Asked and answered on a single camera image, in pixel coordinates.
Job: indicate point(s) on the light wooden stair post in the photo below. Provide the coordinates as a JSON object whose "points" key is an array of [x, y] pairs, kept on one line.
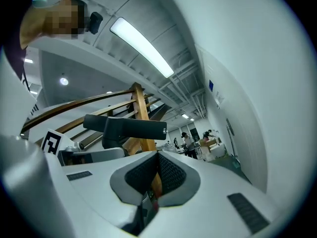
{"points": [[141, 108]]}

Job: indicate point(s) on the round ceiling spotlight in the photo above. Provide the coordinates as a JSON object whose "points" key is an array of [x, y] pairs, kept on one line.
{"points": [[64, 81]]}

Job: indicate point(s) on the small rectangular ceiling light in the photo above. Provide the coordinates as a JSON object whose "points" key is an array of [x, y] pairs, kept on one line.
{"points": [[28, 61], [33, 92], [185, 116]]}

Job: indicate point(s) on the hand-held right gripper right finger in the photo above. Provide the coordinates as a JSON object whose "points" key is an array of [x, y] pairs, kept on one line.
{"points": [[210, 202]]}

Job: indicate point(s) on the long ceiling light panel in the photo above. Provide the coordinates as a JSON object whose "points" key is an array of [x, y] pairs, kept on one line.
{"points": [[142, 47]]}

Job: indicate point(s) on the blue wall sign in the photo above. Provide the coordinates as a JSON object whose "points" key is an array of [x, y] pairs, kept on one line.
{"points": [[211, 85]]}

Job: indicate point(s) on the person's head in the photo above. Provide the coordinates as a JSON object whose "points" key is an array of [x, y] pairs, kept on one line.
{"points": [[65, 17]]}

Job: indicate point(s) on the white ceiling pipes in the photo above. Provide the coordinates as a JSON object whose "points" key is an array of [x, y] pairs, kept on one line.
{"points": [[183, 83]]}

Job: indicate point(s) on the black head-worn camera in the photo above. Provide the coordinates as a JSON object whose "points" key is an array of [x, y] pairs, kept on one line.
{"points": [[95, 22]]}

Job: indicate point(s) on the light wooden stair rail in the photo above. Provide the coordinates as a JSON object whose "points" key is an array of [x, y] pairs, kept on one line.
{"points": [[104, 111]]}

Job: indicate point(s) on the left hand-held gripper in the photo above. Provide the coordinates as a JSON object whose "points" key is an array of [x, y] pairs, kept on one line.
{"points": [[99, 155]]}

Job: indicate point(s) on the person's upper body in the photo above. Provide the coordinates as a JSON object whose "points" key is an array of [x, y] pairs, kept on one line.
{"points": [[32, 26]]}

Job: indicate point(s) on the dark grey vacuum floor nozzle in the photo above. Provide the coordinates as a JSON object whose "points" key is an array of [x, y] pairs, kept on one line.
{"points": [[133, 129]]}

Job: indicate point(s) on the dark wooden handrail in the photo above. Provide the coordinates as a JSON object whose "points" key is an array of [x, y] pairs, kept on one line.
{"points": [[74, 105]]}

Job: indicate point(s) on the cardboard box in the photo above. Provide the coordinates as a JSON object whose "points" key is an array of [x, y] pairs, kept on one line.
{"points": [[209, 142]]}

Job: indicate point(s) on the white wall notice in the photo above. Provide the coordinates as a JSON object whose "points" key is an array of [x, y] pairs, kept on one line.
{"points": [[219, 97]]}

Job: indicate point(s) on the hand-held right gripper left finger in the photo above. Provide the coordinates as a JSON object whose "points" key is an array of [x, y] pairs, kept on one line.
{"points": [[99, 182]]}

